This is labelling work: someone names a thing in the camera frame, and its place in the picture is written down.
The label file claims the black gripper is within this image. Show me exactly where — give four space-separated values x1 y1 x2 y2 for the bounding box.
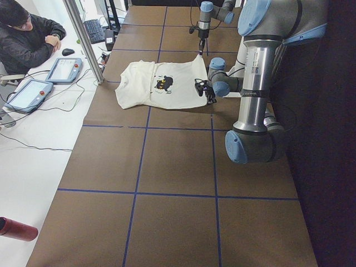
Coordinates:
203 80 216 103
198 28 209 56

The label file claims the cream long-sleeve cat shirt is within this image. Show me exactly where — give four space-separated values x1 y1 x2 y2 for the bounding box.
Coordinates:
115 55 207 110

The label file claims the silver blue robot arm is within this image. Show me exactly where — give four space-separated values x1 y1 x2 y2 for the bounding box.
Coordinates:
189 1 246 56
195 1 328 164

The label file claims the small black white box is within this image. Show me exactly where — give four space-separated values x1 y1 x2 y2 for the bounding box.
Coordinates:
104 29 115 51

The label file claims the black computer keyboard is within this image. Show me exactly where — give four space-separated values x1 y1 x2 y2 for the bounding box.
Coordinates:
83 19 105 44

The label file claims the black computer mouse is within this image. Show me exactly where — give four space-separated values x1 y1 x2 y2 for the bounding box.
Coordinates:
62 48 75 56

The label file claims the far blue teach pendant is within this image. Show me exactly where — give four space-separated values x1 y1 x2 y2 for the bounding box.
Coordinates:
45 58 83 85

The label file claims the blue teach pendant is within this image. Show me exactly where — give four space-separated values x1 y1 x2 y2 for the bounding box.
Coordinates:
4 79 53 113
45 58 83 85

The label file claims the person in black jacket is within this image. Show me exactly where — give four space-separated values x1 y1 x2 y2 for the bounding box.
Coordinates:
1 1 66 75

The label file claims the near blue teach pendant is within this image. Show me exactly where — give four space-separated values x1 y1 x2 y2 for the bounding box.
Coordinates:
4 79 53 113

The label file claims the red cylindrical bottle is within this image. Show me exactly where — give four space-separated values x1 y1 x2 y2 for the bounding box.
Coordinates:
1 217 38 241

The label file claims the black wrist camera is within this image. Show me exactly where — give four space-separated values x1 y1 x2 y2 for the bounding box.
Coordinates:
194 78 206 97

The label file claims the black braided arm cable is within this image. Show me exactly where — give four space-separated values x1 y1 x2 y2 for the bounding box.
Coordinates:
189 0 223 34

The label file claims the aluminium frame post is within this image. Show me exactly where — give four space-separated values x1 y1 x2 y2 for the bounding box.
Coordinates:
63 0 104 85

